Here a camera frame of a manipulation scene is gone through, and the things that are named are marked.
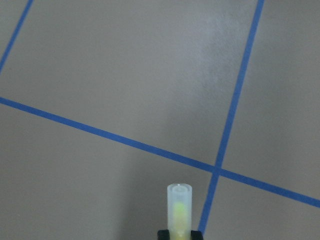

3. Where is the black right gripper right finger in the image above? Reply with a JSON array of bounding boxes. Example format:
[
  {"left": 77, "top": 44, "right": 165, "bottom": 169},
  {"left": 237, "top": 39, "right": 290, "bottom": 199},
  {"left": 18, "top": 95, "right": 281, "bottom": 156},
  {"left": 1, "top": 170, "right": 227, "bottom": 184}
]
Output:
[{"left": 190, "top": 230, "right": 204, "bottom": 240}]

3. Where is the yellow highlighter pen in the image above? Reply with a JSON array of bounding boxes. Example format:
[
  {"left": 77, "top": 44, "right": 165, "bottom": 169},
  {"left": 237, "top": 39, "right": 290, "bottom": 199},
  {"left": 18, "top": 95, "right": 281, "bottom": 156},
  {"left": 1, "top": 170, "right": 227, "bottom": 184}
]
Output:
[{"left": 167, "top": 183, "right": 193, "bottom": 240}]

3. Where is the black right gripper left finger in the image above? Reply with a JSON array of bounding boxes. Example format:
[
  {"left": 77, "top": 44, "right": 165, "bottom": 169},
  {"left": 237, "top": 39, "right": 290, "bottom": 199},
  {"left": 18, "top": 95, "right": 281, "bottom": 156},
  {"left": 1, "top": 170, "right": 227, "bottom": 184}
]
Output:
[{"left": 157, "top": 229, "right": 170, "bottom": 240}]

